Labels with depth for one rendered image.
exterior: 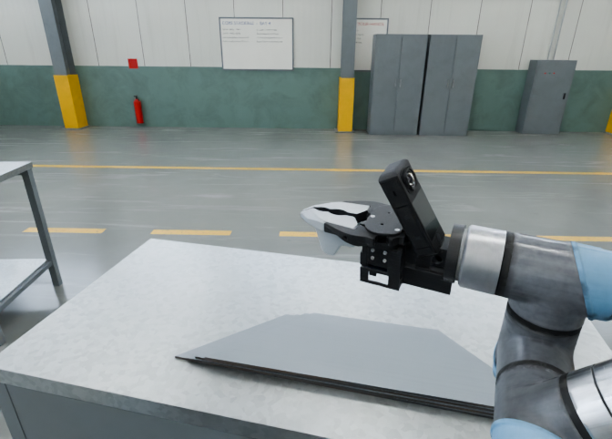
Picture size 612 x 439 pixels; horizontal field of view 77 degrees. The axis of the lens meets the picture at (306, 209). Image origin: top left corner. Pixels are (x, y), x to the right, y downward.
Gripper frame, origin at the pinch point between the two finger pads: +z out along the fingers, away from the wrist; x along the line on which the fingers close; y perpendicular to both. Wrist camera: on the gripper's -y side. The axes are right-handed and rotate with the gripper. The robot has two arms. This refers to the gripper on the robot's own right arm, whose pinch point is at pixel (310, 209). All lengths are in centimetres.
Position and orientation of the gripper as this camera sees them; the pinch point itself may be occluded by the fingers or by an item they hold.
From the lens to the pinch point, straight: 53.7
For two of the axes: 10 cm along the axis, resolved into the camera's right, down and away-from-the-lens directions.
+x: 4.5, -4.6, 7.7
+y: 0.6, 8.7, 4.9
